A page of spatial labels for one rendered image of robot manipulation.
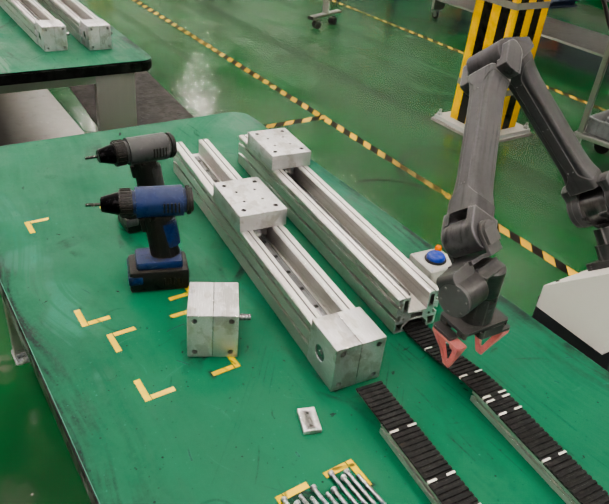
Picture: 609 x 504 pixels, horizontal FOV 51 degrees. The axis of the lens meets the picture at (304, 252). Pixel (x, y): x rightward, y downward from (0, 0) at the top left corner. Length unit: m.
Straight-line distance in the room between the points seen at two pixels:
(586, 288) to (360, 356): 0.50
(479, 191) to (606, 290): 0.38
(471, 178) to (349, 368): 0.38
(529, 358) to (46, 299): 0.94
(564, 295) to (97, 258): 0.98
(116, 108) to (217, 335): 1.81
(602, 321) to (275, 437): 0.68
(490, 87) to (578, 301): 0.47
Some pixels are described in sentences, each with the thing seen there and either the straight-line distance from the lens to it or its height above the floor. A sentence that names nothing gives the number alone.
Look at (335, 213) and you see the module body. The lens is 1.53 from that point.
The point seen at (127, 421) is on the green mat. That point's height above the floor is 0.78.
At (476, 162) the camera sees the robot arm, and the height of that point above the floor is 1.15.
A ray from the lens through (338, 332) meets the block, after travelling 1.11.
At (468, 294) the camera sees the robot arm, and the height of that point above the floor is 1.02.
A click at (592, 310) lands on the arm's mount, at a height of 0.85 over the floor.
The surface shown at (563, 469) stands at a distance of 1.11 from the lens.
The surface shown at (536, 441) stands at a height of 0.81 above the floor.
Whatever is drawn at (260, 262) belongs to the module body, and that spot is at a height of 0.85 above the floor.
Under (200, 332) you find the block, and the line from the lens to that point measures 1.15.
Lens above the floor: 1.59
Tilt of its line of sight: 33 degrees down
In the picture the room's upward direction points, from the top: 6 degrees clockwise
